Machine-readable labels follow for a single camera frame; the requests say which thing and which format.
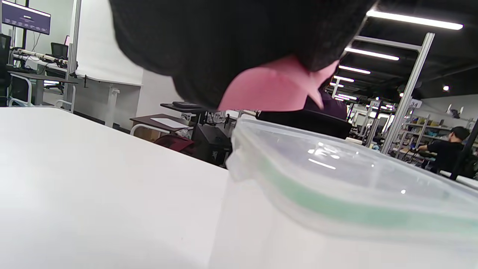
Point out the person's left hand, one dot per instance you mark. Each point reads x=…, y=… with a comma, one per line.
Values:
x=224, y=33

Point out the dark red backpack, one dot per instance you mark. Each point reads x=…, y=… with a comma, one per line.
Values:
x=173, y=143

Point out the white office desk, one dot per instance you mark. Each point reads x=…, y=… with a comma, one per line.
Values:
x=112, y=84

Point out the black keyboard tray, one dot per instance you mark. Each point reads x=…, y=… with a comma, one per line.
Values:
x=186, y=109

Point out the metal storage shelf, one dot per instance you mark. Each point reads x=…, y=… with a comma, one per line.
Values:
x=429, y=125

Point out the clear plastic container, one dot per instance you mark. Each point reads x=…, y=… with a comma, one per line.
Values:
x=336, y=179

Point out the white partition panel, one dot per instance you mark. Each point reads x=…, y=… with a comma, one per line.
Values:
x=108, y=41

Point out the row of ceiling light strips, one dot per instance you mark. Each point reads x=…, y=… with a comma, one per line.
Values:
x=410, y=19

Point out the brown top side table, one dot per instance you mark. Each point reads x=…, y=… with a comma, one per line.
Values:
x=145, y=120

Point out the black computer tower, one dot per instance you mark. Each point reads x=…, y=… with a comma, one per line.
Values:
x=211, y=145

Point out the silver aluminium post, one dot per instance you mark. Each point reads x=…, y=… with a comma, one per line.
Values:
x=407, y=93

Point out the pink card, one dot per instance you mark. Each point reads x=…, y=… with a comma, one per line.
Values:
x=269, y=89

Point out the brown cardboard box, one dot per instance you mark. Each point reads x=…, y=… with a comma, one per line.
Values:
x=147, y=134

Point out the white rectangular pad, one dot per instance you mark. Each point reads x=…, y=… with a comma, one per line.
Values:
x=170, y=123

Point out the black keyboard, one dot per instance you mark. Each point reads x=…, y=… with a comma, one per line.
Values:
x=186, y=105

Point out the dark purple monitor screen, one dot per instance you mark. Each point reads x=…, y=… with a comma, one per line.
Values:
x=26, y=16

